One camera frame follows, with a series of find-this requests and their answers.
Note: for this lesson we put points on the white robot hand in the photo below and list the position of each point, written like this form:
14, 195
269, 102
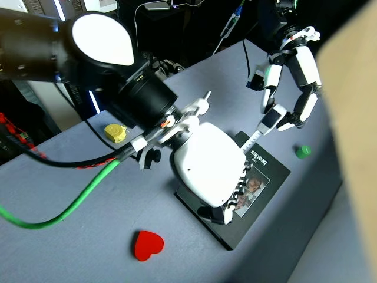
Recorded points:
306, 67
209, 165

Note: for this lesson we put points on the measuring tape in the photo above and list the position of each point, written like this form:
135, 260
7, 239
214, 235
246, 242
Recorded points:
271, 119

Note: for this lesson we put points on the black Beatles album box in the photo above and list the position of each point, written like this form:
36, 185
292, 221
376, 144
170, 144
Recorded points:
259, 212

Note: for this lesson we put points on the beige board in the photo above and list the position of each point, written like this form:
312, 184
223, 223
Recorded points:
353, 118

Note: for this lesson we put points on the green cylinder block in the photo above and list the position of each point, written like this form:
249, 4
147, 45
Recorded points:
303, 151

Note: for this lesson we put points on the red heart block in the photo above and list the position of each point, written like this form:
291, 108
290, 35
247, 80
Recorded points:
148, 246

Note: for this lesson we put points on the black tower with light strip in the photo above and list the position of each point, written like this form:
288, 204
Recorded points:
79, 100

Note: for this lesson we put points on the grey table cloth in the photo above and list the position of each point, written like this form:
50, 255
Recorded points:
73, 250

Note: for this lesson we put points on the grey flat device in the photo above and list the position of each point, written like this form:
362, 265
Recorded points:
158, 6

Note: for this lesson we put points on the light grey cabinet panel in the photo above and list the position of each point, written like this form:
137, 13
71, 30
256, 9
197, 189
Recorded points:
50, 103

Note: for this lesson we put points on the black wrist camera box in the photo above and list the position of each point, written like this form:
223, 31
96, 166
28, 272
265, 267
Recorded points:
255, 81

